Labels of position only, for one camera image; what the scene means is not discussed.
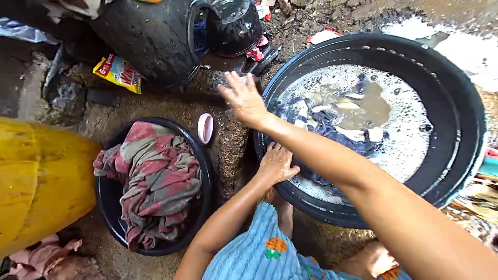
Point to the person's right fingers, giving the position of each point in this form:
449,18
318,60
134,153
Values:
235,85

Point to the small black round basin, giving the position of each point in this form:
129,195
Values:
205,186

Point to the pale brown cloth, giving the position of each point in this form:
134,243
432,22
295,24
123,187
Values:
79,7

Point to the pink teal object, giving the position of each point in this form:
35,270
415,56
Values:
490,165

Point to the person's body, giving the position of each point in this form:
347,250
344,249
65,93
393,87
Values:
253,252

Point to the person's right forearm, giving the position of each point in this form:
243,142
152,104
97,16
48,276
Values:
362,179

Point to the pink crumpled cloth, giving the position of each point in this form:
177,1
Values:
50,262

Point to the large yellow barrel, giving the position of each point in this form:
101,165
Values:
42,179

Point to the person's left hand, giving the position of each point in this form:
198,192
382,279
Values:
275,165

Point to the large black plastic container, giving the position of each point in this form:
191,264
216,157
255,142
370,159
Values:
151,42

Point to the clear plastic bag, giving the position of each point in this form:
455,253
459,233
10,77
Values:
25,30

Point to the person's left thumb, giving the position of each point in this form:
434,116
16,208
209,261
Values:
293,171

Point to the person's left forearm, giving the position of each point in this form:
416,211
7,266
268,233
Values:
225,222

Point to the person's legs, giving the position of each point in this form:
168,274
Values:
285,217

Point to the person's left fingers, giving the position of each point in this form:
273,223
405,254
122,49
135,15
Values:
274,148

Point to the navy wet garment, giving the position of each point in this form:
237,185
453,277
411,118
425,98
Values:
330,130

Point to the blue cloth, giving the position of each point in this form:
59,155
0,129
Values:
200,37

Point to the yellow red printed packet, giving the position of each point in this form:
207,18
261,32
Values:
118,74

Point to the red grey patterned cloth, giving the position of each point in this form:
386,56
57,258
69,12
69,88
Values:
159,171

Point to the red white crumpled wrapper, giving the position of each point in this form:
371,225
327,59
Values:
324,35
256,53
264,10

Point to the black flat piece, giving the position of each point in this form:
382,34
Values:
263,60

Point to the large black round tub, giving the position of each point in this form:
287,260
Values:
447,101

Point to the glossy black bucket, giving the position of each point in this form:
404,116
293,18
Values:
235,31

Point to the person's right hand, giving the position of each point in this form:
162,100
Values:
249,105

